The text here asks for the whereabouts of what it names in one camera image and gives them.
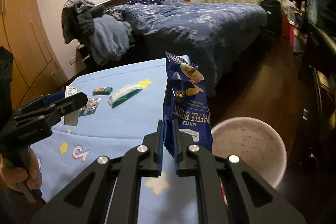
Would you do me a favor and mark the small grey cardboard box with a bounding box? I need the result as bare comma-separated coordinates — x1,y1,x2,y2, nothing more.
64,86,79,126

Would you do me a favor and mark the blue waffle biscuit wrapper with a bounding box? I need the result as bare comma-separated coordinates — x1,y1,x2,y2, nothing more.
163,52,213,155

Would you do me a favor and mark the white speckled trash bin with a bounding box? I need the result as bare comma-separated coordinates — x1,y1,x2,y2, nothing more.
211,117,287,189

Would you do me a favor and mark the left hand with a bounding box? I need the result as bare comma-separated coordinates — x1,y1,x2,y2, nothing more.
1,148,42,192

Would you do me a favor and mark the silver foil blister pack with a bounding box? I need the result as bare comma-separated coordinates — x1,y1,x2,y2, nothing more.
79,97,101,117

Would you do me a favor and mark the colourful cartoon lighter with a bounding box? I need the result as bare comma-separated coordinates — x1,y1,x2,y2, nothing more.
92,87,113,95

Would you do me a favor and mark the white green tissue pack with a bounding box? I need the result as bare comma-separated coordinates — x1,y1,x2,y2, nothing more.
108,83,143,108

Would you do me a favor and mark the light blue star tablecloth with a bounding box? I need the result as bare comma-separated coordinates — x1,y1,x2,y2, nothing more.
33,57,199,223

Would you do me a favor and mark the wooden wardrobe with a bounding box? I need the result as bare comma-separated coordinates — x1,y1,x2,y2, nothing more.
1,0,66,108

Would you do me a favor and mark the dark jacket on chair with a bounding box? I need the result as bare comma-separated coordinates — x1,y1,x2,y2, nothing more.
61,0,105,44

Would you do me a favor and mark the grey blue fleece blanket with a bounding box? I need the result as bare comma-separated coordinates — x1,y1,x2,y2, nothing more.
89,15,132,65

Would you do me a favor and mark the bed with navy duvet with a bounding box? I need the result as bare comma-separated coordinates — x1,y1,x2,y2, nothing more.
103,0,266,96

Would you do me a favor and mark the black suitcase by bed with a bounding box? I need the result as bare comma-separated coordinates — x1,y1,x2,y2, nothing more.
260,0,282,36

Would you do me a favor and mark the cluttered dark shelf unit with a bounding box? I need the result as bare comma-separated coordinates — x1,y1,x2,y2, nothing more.
290,0,335,162

